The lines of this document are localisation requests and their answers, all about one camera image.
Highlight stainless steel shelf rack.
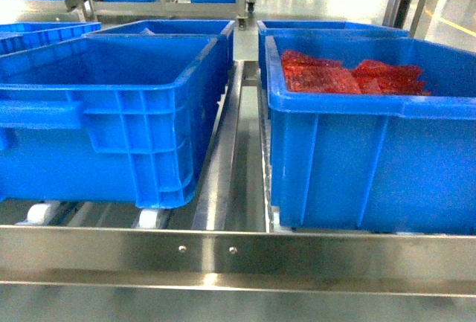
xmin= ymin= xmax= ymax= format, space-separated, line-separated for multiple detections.
xmin=1 ymin=60 xmax=475 ymax=299

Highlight blue bin with clear bag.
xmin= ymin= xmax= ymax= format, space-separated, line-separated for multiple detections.
xmin=84 ymin=19 xmax=235 ymax=92

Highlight empty blue front bin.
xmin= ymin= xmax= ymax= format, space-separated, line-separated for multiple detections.
xmin=1 ymin=37 xmax=224 ymax=209

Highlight blue rear right bin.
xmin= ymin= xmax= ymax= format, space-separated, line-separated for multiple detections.
xmin=257 ymin=20 xmax=409 ymax=89

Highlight blue bin with red wrap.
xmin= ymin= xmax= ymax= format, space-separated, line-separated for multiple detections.
xmin=265 ymin=35 xmax=475 ymax=235

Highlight blue far left bin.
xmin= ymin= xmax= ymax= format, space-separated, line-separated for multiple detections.
xmin=1 ymin=22 xmax=102 ymax=55

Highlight red bubble wrap bags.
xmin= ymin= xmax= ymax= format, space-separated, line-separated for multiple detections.
xmin=281 ymin=50 xmax=431 ymax=96

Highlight clear plastic bag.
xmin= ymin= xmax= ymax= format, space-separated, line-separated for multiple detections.
xmin=140 ymin=28 xmax=155 ymax=36

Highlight background steel cart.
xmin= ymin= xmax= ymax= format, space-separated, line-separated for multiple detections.
xmin=59 ymin=0 xmax=256 ymax=30

